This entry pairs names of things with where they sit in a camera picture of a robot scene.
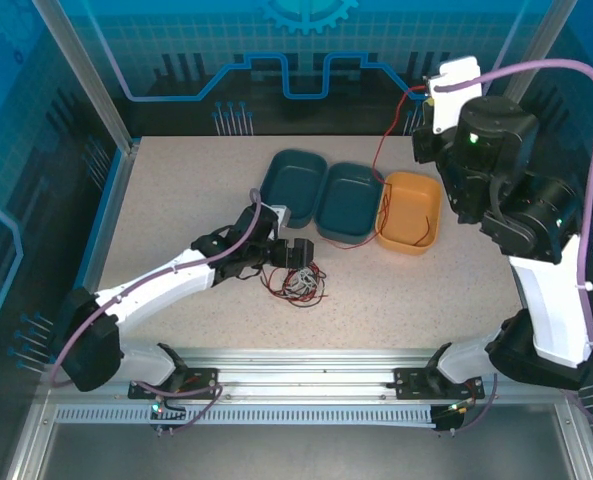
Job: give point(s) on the teal plastic bin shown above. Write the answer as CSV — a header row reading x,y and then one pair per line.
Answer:
x,y
348,202
296,180

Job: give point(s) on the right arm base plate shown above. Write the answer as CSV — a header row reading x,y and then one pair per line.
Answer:
x,y
408,382

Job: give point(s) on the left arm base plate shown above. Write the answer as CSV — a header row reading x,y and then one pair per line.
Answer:
x,y
201,382

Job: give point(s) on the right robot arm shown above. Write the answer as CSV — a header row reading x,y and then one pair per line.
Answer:
x,y
551,300

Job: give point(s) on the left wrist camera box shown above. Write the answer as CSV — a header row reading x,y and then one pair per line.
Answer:
x,y
282,215

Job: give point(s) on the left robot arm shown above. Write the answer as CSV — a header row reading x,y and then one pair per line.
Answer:
x,y
151,285

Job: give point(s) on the grey metal lower panel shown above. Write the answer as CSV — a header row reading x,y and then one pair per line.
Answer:
x,y
301,455

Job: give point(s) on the orange plastic bin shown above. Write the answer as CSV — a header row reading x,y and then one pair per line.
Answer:
x,y
411,200

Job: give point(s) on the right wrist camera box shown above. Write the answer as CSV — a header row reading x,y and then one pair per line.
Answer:
x,y
448,112

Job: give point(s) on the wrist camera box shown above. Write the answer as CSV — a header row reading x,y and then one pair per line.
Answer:
x,y
448,112
282,215

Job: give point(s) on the aluminium frame post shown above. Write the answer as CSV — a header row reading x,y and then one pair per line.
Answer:
x,y
91,85
531,50

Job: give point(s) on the aluminium mounting rail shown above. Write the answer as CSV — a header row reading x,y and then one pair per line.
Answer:
x,y
301,370

